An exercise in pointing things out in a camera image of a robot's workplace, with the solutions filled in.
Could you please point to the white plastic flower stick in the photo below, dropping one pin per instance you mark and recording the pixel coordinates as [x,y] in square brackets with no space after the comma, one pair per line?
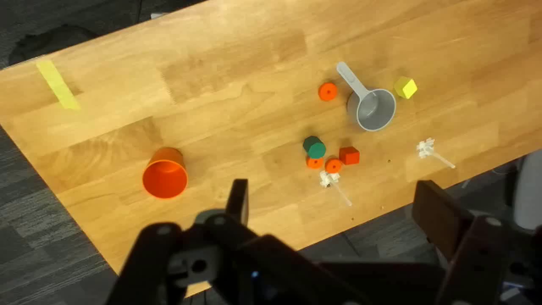
[332,180]
[427,149]

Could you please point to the white plastic flower stick left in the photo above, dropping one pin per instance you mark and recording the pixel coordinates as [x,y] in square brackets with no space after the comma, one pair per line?
[332,180]

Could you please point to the yellow-green cube block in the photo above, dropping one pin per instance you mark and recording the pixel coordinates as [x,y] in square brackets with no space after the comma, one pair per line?
[405,86]

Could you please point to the grey measuring cup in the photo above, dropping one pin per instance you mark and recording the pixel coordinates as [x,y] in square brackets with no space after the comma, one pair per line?
[370,110]

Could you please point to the green octagonal block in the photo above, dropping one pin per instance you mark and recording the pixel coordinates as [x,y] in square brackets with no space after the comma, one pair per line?
[314,147]

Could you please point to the orange disc below green block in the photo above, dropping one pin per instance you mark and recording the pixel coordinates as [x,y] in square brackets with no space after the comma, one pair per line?
[314,163]

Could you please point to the red cube block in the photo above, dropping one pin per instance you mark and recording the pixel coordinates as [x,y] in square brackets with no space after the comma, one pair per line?
[349,154]

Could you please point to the orange disc beside red cube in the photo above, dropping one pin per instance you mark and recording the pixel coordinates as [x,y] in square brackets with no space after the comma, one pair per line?
[334,164]

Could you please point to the yellow tape strip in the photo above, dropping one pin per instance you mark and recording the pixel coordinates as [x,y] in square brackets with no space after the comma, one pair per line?
[58,85]

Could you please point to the orange plastic cup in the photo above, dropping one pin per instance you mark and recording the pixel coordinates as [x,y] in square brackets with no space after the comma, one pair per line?
[165,175]

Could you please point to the white plastic flower stick right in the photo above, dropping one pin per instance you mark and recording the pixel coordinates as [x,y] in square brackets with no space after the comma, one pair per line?
[427,149]

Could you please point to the orange disc near cup handle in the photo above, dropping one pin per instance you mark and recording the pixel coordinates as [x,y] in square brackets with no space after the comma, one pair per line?
[327,92]

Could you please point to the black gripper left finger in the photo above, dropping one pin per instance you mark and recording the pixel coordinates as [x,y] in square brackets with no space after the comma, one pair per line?
[238,203]

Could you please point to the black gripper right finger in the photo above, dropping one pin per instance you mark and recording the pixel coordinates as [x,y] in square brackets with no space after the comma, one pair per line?
[441,217]

